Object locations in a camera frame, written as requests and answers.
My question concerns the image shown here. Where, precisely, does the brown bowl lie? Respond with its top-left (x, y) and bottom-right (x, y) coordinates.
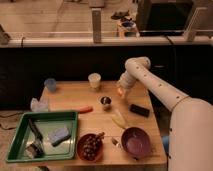
top-left (77, 133), bottom-right (104, 162)

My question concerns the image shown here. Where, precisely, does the white paper cup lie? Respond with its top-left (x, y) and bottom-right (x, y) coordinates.
top-left (88, 73), bottom-right (101, 89)

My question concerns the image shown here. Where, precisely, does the crumpled plastic bag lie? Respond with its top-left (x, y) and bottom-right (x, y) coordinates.
top-left (30, 98), bottom-right (49, 112)

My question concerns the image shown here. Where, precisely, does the yellow banana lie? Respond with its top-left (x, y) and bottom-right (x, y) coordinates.
top-left (111, 113), bottom-right (126, 129)

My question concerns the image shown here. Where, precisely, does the wooden table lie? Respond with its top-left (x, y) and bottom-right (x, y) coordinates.
top-left (15, 79), bottom-right (168, 168)

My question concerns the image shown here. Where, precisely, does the black handled brush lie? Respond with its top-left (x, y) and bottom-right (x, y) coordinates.
top-left (25, 120), bottom-right (44, 159)

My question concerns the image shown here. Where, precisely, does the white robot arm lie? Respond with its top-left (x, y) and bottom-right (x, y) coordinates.
top-left (118, 57), bottom-right (213, 171)

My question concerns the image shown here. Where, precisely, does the blue plastic cup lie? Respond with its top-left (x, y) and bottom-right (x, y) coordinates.
top-left (44, 78), bottom-right (56, 93)

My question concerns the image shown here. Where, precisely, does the green plastic tray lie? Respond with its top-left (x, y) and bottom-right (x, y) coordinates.
top-left (6, 111), bottom-right (78, 163)

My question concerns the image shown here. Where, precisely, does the purple bowl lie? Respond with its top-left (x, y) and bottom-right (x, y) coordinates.
top-left (121, 127), bottom-right (151, 159)

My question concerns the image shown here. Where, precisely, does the metal fork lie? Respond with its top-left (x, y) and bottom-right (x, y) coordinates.
top-left (111, 138), bottom-right (122, 149)

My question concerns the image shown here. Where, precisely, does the blue sponge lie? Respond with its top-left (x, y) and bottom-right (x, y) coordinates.
top-left (48, 127), bottom-right (71, 146)

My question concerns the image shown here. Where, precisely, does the black rectangular block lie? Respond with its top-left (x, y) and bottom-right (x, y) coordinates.
top-left (129, 104), bottom-right (149, 117)

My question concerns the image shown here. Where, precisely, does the black monitor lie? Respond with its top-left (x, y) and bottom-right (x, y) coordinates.
top-left (136, 0), bottom-right (193, 35)

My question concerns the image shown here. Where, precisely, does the orange carrot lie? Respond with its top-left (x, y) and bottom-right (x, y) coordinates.
top-left (76, 106), bottom-right (93, 114)

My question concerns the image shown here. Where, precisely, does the orange apple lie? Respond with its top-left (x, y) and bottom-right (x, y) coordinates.
top-left (117, 88), bottom-right (123, 96)

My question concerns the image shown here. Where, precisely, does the dark grapes bunch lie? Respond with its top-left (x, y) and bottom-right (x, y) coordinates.
top-left (83, 133), bottom-right (104, 161)

